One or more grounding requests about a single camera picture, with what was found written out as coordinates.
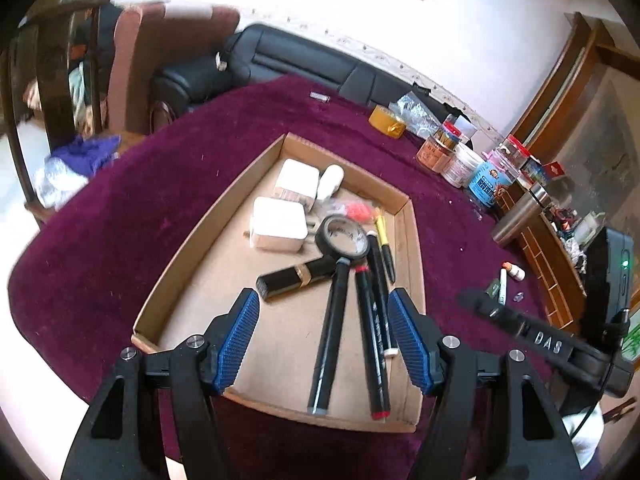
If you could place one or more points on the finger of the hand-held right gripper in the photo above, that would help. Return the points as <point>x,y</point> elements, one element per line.
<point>492,310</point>

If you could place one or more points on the crumpled plastic bag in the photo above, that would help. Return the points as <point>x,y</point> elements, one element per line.
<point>55,185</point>

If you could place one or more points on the thin black marker white end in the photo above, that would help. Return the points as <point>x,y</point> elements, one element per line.
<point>377,280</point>

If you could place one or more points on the yellow and black highlighter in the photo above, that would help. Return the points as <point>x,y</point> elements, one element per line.
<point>389,260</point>

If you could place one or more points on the blue label jar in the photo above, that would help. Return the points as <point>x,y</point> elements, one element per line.
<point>490,182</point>

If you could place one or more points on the stainless steel thermos cup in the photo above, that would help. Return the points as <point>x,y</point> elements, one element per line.
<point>520,217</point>

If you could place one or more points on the purple cloth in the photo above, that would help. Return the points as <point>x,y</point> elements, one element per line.
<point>87,152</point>

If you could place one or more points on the small white bottle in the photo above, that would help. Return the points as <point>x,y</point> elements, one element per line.
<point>331,180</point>

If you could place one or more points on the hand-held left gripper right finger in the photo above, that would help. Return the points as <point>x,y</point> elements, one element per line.
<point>410,340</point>

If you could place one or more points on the black marker grey cap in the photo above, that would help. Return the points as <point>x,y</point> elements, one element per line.
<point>327,340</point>

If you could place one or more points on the green and white pen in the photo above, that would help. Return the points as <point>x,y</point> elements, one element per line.
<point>500,284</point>

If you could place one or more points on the cardboard tray box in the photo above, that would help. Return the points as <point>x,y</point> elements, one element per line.
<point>280,360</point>

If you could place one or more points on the yellow tape roll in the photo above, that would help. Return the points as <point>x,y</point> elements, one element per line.
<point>385,122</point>

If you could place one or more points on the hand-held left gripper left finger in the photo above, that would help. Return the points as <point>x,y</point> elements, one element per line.
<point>240,340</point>

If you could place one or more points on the white charger block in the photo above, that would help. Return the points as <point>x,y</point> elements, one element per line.
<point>277,222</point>
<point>297,180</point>

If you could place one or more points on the white glue bottle orange cap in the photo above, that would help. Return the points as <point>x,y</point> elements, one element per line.
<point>515,271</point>

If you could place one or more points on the clear jar red lid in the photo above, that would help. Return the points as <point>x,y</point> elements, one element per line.
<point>515,152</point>

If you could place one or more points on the purple tablecloth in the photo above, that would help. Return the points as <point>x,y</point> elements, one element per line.
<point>125,240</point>

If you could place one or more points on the wooden chair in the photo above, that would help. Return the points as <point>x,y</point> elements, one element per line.
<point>55,75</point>

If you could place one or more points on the clear plastic bag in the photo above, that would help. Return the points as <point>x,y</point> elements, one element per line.
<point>415,110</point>

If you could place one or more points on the black leather sofa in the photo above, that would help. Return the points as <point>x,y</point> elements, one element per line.
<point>280,55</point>

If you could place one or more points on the black lipstick gold band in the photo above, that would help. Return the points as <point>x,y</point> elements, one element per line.
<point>290,282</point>

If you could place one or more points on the orange item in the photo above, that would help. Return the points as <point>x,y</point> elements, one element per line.
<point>357,210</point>

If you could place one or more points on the small silver object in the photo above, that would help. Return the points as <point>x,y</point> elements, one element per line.
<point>320,96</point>

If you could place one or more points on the white and pink jar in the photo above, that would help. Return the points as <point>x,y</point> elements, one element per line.
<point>462,167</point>

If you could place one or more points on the black marker red cap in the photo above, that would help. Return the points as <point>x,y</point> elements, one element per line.
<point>370,345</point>

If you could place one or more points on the brown armchair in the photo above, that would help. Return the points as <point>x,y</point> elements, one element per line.
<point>150,60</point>

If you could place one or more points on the orange label jar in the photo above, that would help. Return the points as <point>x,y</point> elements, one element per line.
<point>432,157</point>

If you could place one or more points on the wooden cabinet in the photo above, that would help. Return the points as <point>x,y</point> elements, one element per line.
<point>545,260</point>

